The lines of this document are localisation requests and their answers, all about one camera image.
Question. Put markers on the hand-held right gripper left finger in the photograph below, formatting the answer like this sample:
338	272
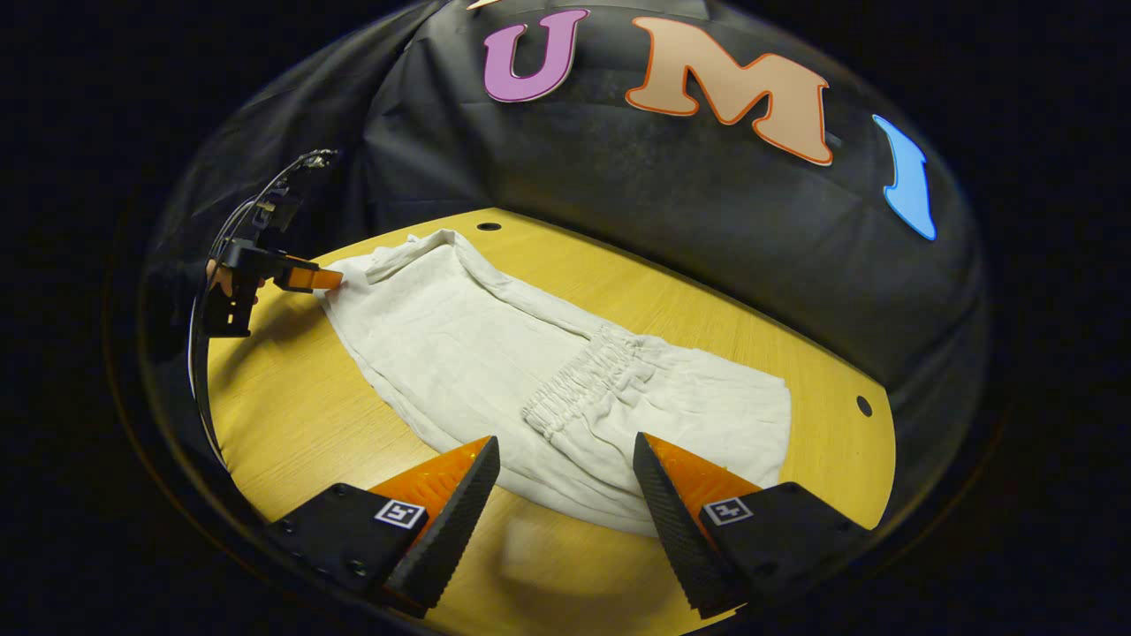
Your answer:
459	517

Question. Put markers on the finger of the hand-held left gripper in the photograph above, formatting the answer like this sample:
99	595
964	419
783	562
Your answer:
309	278

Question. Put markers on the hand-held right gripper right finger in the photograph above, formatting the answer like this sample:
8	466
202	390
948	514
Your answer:
676	530

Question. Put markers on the white jeans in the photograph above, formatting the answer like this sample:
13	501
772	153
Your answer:
459	344

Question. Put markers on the black backdrop cloth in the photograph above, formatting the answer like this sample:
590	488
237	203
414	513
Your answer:
663	194

